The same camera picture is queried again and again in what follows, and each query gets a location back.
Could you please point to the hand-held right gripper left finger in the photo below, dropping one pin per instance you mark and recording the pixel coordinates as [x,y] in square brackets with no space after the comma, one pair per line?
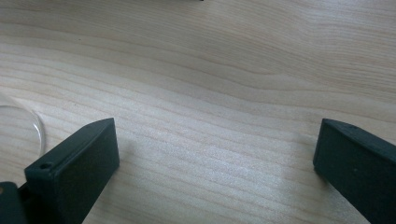
[77,165]

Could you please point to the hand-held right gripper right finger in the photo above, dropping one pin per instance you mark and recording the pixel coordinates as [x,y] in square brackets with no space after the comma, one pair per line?
[358,165]

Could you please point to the clear glass dish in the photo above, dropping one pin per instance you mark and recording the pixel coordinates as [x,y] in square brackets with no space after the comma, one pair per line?
[18,130]

